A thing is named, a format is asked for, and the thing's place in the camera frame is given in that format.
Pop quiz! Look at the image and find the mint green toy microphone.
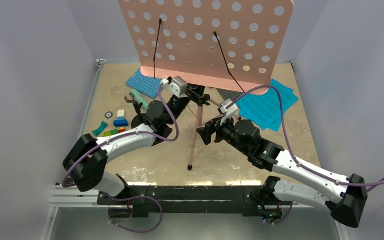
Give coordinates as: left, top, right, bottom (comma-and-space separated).
130, 89, 150, 111

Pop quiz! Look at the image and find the blue brick baseplate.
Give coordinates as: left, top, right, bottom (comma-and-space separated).
126, 68, 162, 99

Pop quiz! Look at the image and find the blue white brick stack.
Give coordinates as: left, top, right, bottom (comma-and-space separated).
113, 109, 129, 127

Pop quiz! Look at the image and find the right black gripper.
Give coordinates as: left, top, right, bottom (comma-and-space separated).
196, 112, 250, 155

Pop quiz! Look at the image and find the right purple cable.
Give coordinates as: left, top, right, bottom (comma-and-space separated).
226, 85, 384, 193

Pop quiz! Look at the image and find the teal curved brick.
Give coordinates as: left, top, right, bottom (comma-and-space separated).
92, 121, 108, 137

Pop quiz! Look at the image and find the pink music stand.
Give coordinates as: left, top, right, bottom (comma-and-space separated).
116, 0, 295, 171

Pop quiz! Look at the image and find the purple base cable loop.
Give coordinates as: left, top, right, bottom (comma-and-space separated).
108, 195, 164, 234

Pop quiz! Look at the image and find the grey brick baseplate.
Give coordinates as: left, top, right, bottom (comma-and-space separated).
217, 88, 243, 101

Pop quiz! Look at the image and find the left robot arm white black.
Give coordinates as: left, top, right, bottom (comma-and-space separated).
61, 84, 205, 205

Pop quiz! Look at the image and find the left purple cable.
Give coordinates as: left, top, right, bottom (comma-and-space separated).
61, 79, 180, 189

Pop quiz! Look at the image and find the blue sheet music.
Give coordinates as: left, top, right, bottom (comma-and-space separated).
262, 79, 299, 132
235, 84, 296, 131

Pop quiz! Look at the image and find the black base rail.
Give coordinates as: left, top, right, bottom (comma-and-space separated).
97, 185, 284, 218

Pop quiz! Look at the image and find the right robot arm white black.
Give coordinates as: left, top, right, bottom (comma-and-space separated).
196, 118, 368, 228

